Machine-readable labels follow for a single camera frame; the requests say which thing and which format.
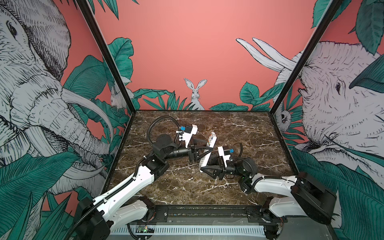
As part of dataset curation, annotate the white remote control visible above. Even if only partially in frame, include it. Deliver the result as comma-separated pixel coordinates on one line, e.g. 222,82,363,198
199,132,217,168

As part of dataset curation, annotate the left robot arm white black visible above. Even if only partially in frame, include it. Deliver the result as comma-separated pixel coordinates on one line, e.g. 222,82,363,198
65,134,216,240

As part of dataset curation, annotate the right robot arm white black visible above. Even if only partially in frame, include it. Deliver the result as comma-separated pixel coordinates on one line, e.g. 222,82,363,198
200,156,337,225

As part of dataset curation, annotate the small circuit board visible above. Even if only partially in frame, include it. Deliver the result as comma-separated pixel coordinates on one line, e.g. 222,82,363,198
137,225,155,235

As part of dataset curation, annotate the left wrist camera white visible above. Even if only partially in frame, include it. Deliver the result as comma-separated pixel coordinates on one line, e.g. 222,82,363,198
178,125,198,149

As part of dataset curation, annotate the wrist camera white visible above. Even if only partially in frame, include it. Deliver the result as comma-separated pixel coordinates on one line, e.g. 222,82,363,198
178,125,198,149
218,146,234,168

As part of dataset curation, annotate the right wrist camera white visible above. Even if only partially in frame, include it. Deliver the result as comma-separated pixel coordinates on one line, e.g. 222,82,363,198
218,146,234,168

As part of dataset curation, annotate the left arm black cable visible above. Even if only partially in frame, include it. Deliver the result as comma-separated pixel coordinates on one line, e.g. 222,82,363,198
146,115,181,145

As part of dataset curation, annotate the black mounting rail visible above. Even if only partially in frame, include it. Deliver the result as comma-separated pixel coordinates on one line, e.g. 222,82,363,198
148,205,287,225

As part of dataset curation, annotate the white slotted cable duct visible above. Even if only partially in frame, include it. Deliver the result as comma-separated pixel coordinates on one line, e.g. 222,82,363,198
111,225,266,237

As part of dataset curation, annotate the left black frame post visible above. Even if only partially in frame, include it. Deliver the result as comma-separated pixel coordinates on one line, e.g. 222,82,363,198
74,0,136,114

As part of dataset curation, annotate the black frame post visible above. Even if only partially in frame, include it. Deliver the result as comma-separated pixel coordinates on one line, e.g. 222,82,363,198
269,0,344,115
74,0,136,114

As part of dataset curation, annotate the right black frame post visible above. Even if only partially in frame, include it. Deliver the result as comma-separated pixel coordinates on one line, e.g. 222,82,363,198
269,0,344,115

